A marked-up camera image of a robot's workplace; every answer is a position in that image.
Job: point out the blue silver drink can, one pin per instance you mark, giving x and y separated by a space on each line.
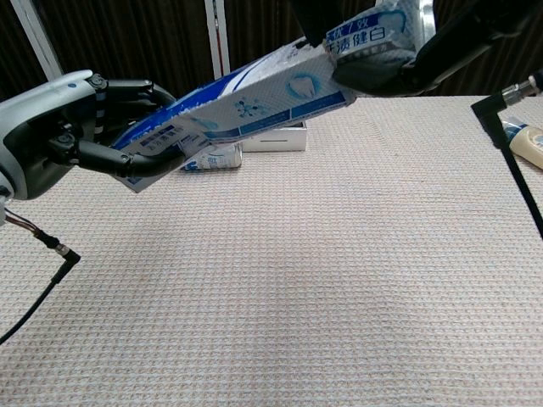
220 161

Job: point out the blue white toothpaste carton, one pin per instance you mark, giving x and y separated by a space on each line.
275 97

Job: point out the black pleated curtain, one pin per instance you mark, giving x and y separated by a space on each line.
127 38

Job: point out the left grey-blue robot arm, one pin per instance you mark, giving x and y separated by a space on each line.
2 195

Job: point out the white frame post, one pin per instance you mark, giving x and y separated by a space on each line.
36 42
217 38

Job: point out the silver electronic device box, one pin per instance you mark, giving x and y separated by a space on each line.
275 142

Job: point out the blue white toothpaste tube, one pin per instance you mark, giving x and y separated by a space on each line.
373 34

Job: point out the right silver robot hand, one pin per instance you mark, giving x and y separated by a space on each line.
458 38

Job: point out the beige squeeze bottle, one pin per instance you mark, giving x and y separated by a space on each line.
530 146

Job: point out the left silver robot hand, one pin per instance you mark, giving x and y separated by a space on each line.
38 123

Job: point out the beige woven tablecloth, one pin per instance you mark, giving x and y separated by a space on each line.
297 297

